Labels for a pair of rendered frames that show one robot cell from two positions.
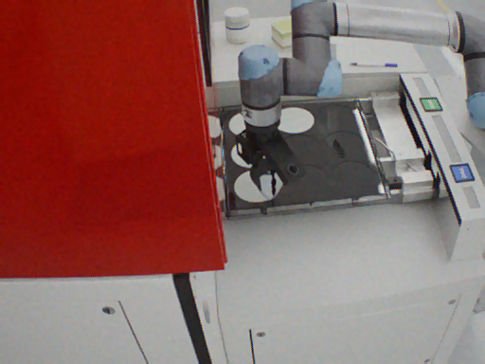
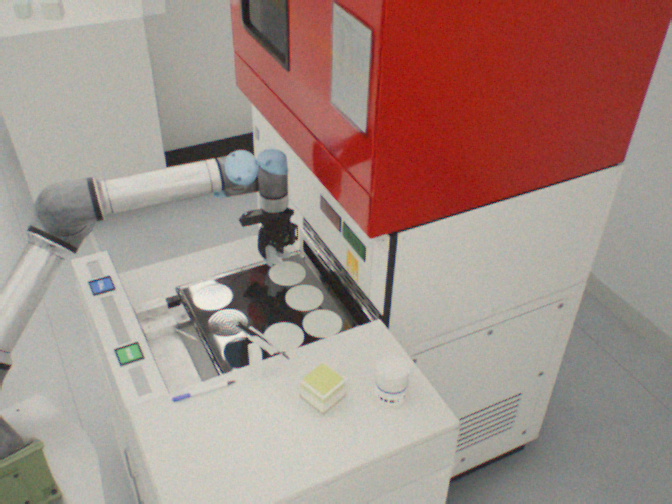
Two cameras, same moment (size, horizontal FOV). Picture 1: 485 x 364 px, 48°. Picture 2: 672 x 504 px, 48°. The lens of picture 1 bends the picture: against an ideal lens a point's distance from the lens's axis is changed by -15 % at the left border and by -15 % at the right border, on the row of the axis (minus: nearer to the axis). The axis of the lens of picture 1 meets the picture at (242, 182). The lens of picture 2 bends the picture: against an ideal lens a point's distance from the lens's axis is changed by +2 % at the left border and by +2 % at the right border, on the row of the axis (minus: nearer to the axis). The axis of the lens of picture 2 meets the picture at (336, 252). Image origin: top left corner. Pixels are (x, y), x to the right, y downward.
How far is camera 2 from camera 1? 2.52 m
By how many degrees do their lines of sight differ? 93
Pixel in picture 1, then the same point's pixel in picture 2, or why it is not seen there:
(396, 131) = (175, 364)
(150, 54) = not seen: outside the picture
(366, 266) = (190, 274)
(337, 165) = (228, 302)
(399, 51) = (169, 435)
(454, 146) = (106, 314)
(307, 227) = not seen: hidden behind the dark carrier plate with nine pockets
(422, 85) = (138, 385)
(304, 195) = (248, 273)
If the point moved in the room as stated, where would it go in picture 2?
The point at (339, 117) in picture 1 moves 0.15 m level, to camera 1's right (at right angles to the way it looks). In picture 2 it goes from (239, 351) to (179, 372)
